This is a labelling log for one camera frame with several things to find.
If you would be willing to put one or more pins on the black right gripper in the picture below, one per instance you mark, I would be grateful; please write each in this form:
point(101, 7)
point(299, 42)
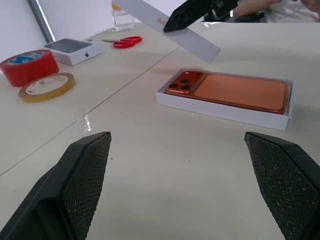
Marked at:
point(225, 5)

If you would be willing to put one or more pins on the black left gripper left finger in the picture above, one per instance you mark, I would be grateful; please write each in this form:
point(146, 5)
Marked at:
point(62, 195)

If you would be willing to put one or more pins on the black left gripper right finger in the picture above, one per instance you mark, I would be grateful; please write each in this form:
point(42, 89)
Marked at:
point(287, 187)

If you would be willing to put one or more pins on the white phone box lid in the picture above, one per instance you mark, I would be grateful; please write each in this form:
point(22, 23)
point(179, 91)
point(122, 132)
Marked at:
point(200, 47)

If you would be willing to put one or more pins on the orange smartphone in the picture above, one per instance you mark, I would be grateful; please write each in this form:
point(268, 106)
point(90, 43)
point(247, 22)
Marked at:
point(237, 90)

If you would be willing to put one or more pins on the white phone box base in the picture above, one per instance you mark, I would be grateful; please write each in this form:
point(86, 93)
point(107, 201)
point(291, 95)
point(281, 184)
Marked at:
point(212, 110)

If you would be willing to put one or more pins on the white boxed phone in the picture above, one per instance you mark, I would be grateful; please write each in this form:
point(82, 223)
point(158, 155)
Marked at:
point(72, 47)

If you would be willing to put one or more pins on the clear jar with yellow lid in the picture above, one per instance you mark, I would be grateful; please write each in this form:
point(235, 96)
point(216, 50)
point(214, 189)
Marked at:
point(123, 22)

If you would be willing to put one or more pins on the yellow tape roll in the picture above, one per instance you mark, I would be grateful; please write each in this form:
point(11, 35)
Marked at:
point(45, 97)

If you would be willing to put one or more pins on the person in white shirt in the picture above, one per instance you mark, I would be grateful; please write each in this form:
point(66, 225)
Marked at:
point(287, 13)

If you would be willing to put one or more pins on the red tape roll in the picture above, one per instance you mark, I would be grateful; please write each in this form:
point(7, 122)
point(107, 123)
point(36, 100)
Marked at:
point(32, 72)

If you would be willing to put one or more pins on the grey metal pole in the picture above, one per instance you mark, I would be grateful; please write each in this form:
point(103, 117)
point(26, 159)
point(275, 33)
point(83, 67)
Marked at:
point(40, 20)

